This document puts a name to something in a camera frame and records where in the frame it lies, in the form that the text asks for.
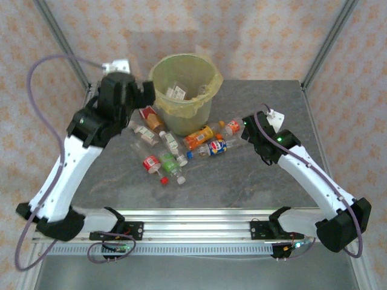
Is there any amber tea bottle red label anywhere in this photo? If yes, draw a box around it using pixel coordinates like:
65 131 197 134
138 105 166 133

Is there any cola bottle blue cap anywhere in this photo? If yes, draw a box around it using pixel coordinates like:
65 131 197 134
186 138 237 160

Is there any clear bottle white green label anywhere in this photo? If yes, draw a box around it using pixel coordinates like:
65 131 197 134
158 130 189 167

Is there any yellow plastic bin liner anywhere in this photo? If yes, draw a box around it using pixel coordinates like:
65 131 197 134
149 53 224 119

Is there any green plastic bin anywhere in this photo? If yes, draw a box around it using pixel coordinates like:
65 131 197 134
149 53 224 137

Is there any clear bottle red orange label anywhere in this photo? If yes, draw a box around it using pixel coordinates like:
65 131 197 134
215 118 246 142

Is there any orange juice bottle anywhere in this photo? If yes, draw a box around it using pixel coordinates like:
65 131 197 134
183 120 227 151

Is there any small lit circuit board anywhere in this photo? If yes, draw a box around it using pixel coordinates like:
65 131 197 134
281 240 308 252
101 243 135 254

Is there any grey metal sheet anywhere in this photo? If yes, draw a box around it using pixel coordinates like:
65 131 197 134
33 255 360 290

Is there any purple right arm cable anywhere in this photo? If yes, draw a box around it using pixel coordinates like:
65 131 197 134
253 103 363 260

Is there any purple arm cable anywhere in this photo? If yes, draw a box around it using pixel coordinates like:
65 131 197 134
14 54 137 272
253 103 363 260

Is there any aluminium table edge rail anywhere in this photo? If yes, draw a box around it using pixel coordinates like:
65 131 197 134
301 84 374 290
18 84 97 290

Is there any aluminium frame post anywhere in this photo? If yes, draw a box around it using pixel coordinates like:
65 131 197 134
32 0 93 93
301 0 362 91

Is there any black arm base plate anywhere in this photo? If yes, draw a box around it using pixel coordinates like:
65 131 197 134
90 222 145 241
250 220 303 241

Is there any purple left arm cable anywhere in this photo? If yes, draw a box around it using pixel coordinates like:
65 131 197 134
14 54 137 272

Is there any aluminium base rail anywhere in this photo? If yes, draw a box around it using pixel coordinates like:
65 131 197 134
31 208 362 244

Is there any white slotted cable duct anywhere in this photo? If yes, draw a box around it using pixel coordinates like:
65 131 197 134
48 243 275 256

